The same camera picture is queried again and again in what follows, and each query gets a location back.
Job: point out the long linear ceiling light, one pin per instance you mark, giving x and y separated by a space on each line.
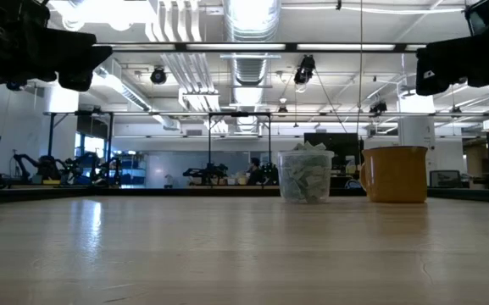
235 47

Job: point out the black aluminium table frame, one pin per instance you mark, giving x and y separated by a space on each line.
100 191

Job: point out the silver ventilation duct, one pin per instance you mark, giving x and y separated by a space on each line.
250 21

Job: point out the black background station frame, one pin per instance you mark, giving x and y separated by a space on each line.
51 144
209 148

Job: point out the black ceiling-mounted camera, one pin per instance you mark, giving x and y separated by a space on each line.
378 107
158 75
304 70
14 86

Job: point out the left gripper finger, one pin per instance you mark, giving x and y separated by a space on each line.
70 53
72 79

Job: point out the yellow enamel mug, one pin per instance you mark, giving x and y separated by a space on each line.
396 178

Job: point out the person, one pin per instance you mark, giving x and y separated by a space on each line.
256 173

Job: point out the white round column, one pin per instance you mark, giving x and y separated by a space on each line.
415 127

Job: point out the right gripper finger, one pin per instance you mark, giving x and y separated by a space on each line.
443 63

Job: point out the background black robot arm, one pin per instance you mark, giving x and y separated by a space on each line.
96 169
271 174
36 167
206 173

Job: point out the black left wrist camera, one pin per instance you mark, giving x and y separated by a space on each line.
11 14

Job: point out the clear plastic cup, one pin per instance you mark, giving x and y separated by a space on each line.
305 178

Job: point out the dark grey office chair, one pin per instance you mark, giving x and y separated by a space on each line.
445 179

